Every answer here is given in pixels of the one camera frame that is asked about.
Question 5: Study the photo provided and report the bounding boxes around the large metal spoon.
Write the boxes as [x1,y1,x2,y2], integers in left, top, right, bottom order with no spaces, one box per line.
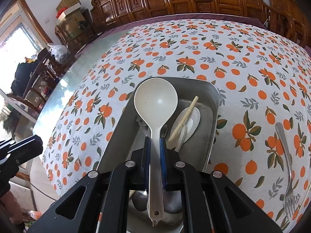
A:
[131,190,148,212]

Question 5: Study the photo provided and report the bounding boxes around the stacked cardboard boxes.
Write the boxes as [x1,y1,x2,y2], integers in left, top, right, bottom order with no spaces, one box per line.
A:
[56,0,85,34]

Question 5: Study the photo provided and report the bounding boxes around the metal fork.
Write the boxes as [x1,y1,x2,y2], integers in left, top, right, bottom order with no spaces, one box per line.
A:
[275,122,301,220]

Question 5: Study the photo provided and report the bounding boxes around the smiley face metal spoon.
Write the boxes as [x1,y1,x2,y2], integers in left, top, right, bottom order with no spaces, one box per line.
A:
[163,191,182,214]

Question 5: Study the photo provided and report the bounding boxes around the rectangular metal tray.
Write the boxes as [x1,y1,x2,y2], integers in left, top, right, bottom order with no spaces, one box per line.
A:
[97,77,220,232]

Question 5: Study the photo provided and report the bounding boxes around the large white plastic ladle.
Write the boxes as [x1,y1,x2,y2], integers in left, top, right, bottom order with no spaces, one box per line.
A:
[134,77,178,222]

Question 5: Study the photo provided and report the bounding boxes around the person's left hand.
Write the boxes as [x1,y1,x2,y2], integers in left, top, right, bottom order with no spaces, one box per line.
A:
[1,191,23,225]

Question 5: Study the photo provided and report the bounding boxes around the small white ceramic spoon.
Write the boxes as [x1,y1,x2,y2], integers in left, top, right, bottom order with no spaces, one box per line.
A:
[169,106,201,145]

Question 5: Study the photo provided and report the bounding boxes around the wooden chair with clothes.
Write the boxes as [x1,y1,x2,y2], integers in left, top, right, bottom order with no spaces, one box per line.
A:
[7,48,72,114]

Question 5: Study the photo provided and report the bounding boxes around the window with wooden frame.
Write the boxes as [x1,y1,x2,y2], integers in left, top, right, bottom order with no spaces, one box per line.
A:
[1,0,53,94]

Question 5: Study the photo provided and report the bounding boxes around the white plastic bag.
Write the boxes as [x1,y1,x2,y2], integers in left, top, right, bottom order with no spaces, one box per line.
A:
[48,43,71,65]

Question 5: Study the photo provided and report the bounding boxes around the carved wooden armchair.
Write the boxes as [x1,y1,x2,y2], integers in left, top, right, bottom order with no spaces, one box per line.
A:
[269,0,310,47]

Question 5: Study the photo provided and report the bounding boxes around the orange patterned tablecloth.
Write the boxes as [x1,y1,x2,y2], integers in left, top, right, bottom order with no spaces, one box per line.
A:
[42,19,310,232]

